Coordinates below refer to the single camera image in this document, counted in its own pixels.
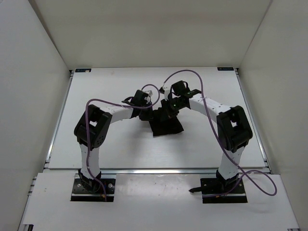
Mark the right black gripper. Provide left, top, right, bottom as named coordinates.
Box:
left=160, top=97, right=185, bottom=122

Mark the black skirt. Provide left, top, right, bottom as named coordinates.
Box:
left=149, top=108, right=184, bottom=137

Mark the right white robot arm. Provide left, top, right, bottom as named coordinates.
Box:
left=159, top=80, right=253, bottom=193

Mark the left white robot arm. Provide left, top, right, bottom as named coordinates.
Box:
left=74, top=90, right=152, bottom=192

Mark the right blue label sticker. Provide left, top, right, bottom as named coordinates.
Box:
left=217, top=67, right=234, bottom=71

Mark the blue label sticker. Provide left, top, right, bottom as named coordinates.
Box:
left=75, top=68, right=91, bottom=73
left=217, top=67, right=234, bottom=71

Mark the left blue label sticker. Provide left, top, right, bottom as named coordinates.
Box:
left=75, top=68, right=91, bottom=73

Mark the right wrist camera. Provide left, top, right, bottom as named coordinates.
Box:
left=159, top=86, right=172, bottom=101

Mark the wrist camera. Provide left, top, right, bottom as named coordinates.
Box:
left=159, top=86, right=172, bottom=101
left=144, top=90, right=153, bottom=99

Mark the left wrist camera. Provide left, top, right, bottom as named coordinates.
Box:
left=144, top=90, right=153, bottom=99

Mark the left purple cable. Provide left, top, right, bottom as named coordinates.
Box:
left=85, top=84, right=161, bottom=193

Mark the aluminium rail front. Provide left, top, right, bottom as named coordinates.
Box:
left=101, top=168, right=218, bottom=175

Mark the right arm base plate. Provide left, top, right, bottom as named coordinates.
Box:
left=189, top=171, right=248, bottom=204

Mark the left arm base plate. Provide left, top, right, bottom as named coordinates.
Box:
left=70, top=177, right=116, bottom=202

